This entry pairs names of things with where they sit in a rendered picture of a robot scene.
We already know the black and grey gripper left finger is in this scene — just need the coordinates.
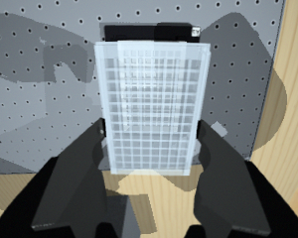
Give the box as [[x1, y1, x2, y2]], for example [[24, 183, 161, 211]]
[[0, 117, 107, 238]]

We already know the black rectangular frame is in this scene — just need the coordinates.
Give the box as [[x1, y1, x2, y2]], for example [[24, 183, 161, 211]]
[[104, 25, 201, 43]]

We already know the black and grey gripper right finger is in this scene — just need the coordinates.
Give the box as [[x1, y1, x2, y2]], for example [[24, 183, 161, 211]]
[[193, 119, 298, 238]]

